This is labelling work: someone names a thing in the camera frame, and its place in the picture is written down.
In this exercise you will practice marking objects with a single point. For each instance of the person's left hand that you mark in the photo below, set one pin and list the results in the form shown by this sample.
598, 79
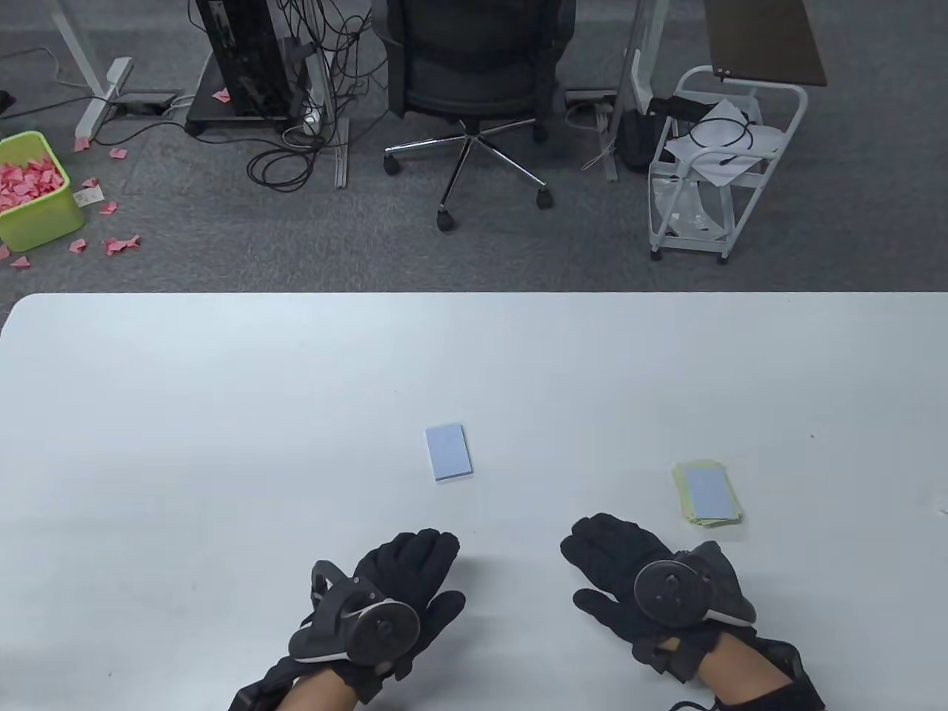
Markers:
407, 563

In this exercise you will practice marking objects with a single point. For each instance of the person's right hand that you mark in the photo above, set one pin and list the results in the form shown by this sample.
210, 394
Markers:
615, 552

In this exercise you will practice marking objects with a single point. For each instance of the stack of torn sticky notes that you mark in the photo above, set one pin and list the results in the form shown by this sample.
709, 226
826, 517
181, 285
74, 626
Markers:
707, 495

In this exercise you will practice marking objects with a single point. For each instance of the person's right forearm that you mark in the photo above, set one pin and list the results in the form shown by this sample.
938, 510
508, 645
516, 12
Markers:
740, 670

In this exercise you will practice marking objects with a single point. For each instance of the person's left forearm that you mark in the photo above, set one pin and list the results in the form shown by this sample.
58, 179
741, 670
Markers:
318, 696

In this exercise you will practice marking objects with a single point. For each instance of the grey right hand controller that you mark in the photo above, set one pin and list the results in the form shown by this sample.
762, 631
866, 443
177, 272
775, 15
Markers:
670, 592

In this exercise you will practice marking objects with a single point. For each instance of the grey hand controller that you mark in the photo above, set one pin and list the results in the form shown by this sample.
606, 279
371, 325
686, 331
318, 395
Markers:
670, 592
370, 629

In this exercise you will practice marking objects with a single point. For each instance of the grey left hand controller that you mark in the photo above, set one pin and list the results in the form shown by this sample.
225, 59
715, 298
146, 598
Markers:
370, 629

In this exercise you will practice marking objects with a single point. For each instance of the white metal utility cart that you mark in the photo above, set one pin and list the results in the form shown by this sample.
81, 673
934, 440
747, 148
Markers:
655, 222

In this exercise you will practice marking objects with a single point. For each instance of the clear plastic bag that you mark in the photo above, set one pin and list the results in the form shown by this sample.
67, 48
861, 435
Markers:
689, 211

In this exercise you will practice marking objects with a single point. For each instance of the white paper sheets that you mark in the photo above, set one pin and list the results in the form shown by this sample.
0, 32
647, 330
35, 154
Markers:
711, 167

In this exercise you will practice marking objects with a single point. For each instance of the white desk leg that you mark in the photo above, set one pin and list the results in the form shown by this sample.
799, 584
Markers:
104, 92
341, 159
635, 67

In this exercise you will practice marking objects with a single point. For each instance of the black bag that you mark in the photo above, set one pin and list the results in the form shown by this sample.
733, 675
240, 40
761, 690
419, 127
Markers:
637, 141

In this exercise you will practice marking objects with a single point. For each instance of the scattered pink floor scraps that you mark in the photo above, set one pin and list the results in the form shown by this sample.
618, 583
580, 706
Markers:
112, 245

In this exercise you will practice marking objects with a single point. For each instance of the black device on cart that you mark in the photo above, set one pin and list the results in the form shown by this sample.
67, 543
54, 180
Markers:
678, 106

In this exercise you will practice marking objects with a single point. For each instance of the white power strip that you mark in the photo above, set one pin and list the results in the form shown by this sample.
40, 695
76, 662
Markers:
311, 118

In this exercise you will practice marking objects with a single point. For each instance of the white paper label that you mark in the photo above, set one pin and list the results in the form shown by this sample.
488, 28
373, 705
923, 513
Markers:
89, 196

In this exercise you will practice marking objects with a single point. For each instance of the black office chair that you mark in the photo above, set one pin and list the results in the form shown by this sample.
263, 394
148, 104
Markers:
474, 74

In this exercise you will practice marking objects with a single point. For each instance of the black rolling computer stand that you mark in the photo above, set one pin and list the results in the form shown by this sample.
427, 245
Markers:
207, 107

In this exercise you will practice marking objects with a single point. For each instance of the green plastic bin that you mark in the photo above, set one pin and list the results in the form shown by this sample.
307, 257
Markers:
44, 222

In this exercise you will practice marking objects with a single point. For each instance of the dark grey power strip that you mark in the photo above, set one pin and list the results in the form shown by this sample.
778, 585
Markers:
144, 104

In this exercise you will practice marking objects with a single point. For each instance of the dark brown board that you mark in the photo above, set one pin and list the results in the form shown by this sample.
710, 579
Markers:
763, 37

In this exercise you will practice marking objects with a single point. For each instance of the black computer tower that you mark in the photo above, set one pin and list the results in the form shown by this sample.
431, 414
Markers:
244, 52

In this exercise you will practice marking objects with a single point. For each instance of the pile of pink paper scraps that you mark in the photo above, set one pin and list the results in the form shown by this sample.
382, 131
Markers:
26, 184

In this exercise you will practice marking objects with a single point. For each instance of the black object at floor edge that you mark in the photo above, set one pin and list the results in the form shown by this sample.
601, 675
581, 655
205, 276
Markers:
4, 102

